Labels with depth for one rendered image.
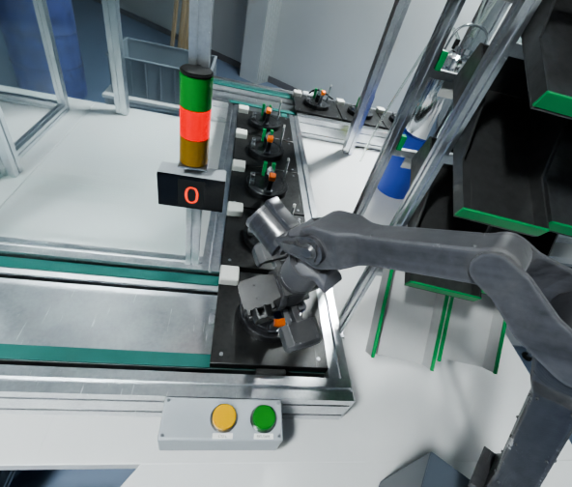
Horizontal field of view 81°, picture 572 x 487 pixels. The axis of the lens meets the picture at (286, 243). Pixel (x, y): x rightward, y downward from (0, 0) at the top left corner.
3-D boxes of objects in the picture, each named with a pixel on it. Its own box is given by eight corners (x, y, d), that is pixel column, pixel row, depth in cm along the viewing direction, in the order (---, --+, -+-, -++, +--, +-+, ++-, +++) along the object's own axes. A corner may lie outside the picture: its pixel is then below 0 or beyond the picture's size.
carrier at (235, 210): (312, 279, 88) (326, 245, 80) (219, 270, 84) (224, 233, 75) (303, 220, 106) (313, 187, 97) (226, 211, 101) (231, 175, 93)
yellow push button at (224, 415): (234, 432, 58) (235, 428, 57) (211, 432, 57) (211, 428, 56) (235, 408, 61) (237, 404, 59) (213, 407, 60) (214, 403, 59)
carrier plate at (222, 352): (326, 373, 70) (328, 368, 68) (209, 367, 65) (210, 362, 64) (312, 283, 87) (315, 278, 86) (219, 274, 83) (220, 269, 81)
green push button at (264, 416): (273, 432, 59) (275, 428, 58) (251, 432, 59) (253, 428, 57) (272, 409, 62) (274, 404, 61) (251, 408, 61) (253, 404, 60)
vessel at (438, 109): (443, 145, 129) (507, 34, 104) (410, 138, 127) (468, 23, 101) (430, 128, 139) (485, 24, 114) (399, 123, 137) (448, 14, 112)
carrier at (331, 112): (340, 123, 171) (348, 98, 163) (295, 114, 167) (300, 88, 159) (332, 104, 189) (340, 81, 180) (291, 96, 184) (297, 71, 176)
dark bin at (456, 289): (472, 301, 60) (502, 292, 53) (403, 285, 59) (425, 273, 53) (469, 174, 71) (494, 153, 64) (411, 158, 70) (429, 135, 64)
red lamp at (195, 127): (208, 144, 56) (210, 115, 53) (177, 138, 55) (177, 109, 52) (211, 130, 59) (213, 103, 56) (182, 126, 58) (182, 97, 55)
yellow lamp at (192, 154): (206, 169, 59) (208, 144, 56) (177, 165, 58) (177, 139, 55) (209, 156, 63) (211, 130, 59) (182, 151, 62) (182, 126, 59)
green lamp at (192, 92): (210, 115, 52) (212, 82, 49) (177, 108, 52) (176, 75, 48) (213, 102, 56) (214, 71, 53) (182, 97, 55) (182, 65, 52)
